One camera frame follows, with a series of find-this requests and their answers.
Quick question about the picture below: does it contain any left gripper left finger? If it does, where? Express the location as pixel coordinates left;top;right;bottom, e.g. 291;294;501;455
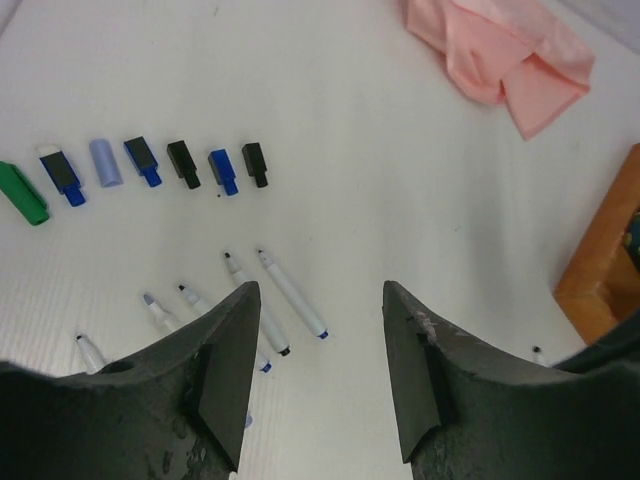
1;281;261;479

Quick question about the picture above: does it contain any dark blue capped pen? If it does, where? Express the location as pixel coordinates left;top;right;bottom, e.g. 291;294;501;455
178;283;273;374

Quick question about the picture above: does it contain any black pen cap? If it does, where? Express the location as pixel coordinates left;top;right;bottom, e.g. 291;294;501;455
242;142;268;188
166;140;201;190

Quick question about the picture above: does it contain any pink cloth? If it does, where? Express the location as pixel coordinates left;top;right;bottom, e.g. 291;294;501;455
402;1;595;140

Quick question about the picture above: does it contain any green pen cap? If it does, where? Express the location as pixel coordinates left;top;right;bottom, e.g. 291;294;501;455
1;161;50;226

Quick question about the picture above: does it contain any wooden compartment tray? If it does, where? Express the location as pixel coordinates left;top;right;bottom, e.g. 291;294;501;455
553;145;639;345

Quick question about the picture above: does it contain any dark blue pen cap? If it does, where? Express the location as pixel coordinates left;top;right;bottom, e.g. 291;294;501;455
36;145;86;207

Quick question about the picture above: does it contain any black capped pen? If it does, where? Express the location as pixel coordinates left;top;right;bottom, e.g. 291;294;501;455
222;251;292;357

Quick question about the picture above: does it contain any navy capped pen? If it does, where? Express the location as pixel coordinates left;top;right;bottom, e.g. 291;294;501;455
531;345;550;367

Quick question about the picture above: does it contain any green-tipped white pen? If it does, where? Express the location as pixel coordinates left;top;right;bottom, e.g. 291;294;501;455
75;334;107;374

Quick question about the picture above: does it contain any lavender capped pen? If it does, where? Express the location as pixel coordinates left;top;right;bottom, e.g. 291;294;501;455
143;292;181;334

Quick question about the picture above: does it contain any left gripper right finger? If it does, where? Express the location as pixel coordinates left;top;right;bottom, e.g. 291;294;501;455
383;281;639;479

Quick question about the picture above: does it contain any lavender pen cap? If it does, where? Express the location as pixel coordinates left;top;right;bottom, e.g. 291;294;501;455
89;139;123;188

